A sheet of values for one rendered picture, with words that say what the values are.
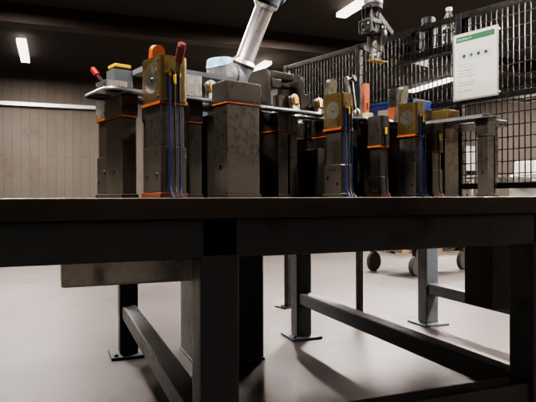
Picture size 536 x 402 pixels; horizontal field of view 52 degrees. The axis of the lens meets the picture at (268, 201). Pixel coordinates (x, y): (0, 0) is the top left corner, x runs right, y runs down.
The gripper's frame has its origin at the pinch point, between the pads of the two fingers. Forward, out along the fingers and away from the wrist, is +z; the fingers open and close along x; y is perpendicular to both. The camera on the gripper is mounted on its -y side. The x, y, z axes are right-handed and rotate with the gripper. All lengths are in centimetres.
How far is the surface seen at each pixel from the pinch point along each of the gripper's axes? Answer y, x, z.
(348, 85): 1.3, -14.7, 9.3
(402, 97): 6.8, 17.6, 19.7
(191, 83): 80, -11, 18
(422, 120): 5.3, 25.3, 28.7
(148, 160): 109, 17, 46
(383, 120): 21.1, 20.4, 29.3
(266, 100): 46, -15, 20
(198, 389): 117, 54, 94
